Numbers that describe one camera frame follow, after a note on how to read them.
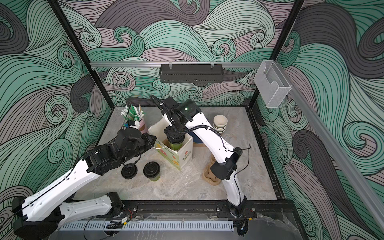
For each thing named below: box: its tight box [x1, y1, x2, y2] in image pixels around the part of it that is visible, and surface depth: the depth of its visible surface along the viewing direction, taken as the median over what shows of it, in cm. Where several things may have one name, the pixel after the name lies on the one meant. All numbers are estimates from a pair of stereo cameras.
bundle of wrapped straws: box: [121, 104, 145, 122], surface depth 94 cm
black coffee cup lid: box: [121, 163, 138, 180], surface depth 85 cm
